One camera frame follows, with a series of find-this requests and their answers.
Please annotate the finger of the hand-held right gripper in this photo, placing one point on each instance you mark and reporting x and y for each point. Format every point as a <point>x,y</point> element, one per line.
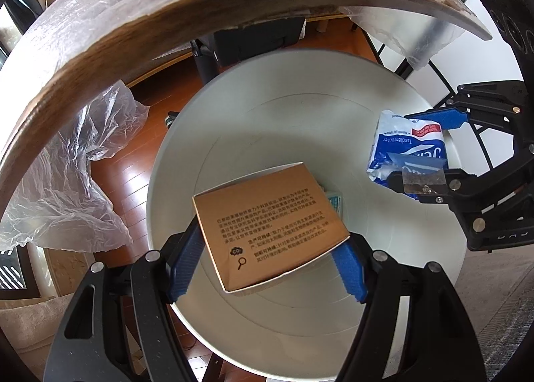
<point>459,186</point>
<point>452,119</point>

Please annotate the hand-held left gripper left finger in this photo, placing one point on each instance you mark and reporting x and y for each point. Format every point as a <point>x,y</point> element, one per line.
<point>185,266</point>

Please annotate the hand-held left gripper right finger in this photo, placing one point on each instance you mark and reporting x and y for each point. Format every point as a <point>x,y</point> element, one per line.
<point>348,270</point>

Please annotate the blue and white tissue packet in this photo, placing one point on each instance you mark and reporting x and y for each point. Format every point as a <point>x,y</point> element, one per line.
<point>400,144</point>

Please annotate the brown cardboard box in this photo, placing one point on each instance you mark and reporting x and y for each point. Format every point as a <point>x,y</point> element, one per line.
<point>271,223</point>

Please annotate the white round trash bin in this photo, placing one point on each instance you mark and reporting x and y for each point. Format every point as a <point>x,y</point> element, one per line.
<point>292,115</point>

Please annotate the small teal and white packet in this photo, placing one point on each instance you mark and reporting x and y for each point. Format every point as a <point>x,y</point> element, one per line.
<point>336,200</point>

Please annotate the grey rug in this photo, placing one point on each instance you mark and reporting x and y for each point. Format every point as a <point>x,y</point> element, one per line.
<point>500,302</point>

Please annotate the clear plastic table cover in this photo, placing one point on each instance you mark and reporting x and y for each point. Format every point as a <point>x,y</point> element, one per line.
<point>75,165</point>

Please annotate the window with slatted railing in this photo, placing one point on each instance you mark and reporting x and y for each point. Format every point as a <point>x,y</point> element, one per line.
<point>16,273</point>

